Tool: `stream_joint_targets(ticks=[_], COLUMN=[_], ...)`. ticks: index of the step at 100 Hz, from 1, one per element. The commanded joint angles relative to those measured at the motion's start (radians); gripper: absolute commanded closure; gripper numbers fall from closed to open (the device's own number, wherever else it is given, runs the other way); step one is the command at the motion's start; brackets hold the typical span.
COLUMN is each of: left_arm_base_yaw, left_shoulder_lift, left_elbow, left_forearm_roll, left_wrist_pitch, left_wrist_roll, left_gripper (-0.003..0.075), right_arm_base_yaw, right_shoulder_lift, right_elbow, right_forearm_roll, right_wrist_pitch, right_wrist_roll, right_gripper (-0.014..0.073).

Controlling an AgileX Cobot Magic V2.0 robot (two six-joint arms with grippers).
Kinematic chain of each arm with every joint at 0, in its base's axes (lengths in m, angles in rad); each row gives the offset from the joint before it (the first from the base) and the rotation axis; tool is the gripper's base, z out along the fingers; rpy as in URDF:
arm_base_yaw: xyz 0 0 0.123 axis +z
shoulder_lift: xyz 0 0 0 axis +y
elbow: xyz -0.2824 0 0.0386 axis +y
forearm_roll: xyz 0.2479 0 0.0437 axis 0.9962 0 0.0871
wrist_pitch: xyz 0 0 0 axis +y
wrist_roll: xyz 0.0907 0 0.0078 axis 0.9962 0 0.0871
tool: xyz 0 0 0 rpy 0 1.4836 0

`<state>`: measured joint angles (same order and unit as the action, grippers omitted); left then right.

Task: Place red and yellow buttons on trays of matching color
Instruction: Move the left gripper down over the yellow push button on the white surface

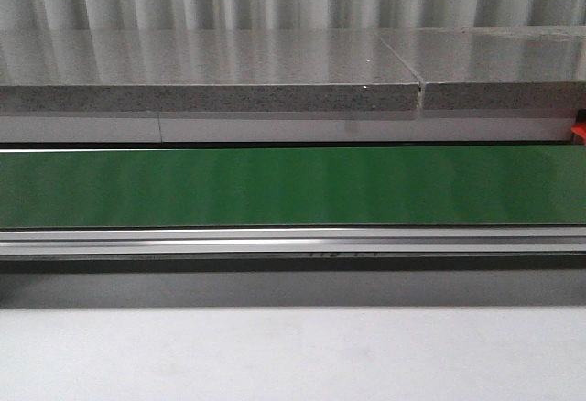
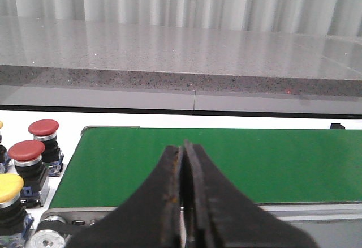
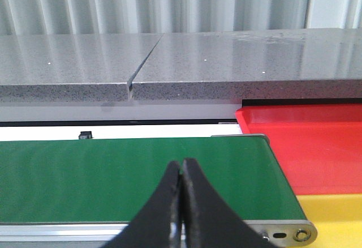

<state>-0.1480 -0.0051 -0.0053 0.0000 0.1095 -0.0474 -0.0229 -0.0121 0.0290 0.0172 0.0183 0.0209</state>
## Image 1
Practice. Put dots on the green conveyor belt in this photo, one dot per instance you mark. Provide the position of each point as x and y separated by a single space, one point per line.
395 185

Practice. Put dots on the grey stone slab right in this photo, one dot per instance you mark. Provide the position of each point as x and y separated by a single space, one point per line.
533 71

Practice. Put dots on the grey stone slab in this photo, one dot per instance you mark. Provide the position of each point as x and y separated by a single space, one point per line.
533 71
203 71

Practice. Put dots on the grey stone slab left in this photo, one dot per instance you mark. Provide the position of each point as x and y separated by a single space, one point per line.
203 71

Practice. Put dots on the red plastic tray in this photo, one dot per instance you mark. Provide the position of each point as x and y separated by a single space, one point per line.
578 131

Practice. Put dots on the aluminium conveyor side rail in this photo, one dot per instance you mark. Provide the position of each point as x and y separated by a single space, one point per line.
281 248

